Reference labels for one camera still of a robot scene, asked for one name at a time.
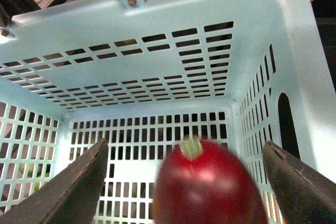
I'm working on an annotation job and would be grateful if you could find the red mango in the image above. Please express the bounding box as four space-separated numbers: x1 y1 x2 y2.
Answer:
152 135 268 223

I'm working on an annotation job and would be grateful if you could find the light blue plastic basket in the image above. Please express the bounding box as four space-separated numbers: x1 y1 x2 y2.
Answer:
1 0 335 223

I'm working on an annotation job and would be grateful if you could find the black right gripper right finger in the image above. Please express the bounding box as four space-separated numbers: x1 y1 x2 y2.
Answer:
262 141 335 223

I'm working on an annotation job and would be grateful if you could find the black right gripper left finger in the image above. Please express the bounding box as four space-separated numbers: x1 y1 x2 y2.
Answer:
1 139 108 223

